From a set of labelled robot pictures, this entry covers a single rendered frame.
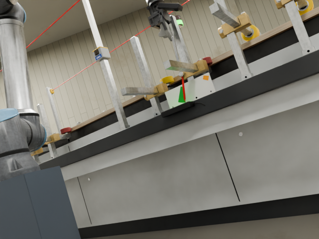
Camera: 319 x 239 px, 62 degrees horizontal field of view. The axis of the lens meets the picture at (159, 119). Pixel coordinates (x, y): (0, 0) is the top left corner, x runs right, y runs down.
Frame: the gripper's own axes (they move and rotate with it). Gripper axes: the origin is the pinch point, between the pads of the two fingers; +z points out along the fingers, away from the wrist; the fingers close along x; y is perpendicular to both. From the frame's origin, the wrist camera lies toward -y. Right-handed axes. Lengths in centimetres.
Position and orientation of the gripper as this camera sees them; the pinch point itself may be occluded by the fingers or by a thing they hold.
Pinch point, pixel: (172, 37)
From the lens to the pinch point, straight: 132.7
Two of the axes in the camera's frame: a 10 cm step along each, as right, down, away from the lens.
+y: -7.9, 3.0, 5.4
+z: 3.1, 9.5, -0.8
